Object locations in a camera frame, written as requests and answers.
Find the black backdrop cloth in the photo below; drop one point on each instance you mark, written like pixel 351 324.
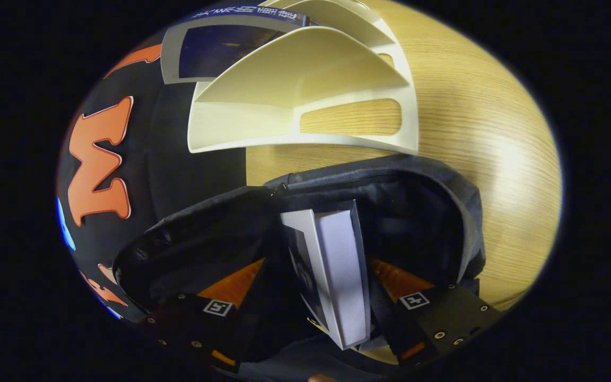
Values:
pixel 167 159

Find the blue picture cover book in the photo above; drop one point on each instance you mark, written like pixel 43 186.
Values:
pixel 220 50

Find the grey schoolbag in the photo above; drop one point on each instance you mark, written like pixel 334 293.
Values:
pixel 422 212

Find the dark cover book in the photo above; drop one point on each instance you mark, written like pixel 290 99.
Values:
pixel 340 276

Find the white bookshelf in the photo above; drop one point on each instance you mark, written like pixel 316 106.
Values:
pixel 284 79

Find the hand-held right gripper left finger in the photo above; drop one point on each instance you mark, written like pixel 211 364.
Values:
pixel 244 323

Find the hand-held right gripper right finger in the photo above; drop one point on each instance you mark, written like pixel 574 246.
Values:
pixel 393 329

